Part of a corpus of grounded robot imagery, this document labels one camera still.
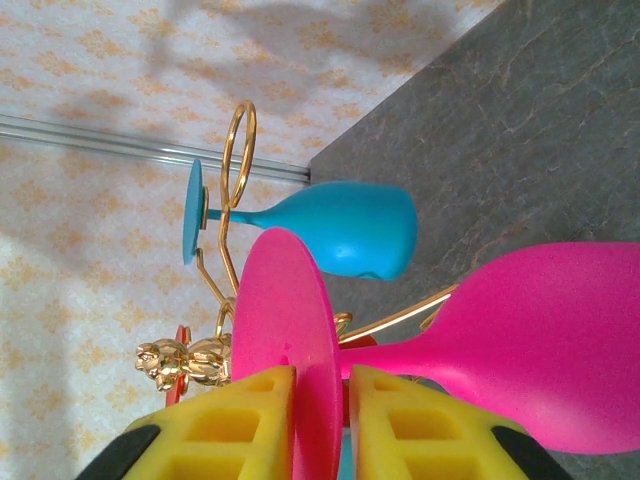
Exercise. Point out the pink wine glass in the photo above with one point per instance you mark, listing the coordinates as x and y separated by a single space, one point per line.
525 350

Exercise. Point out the light blue wine glass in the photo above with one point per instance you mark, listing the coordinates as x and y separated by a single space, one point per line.
347 462

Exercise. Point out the turquoise wine glass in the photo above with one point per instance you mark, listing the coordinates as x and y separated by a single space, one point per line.
350 225

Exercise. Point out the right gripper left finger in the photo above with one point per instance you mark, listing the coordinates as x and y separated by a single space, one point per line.
270 450

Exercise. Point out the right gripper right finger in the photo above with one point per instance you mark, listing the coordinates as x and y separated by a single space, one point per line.
380 450

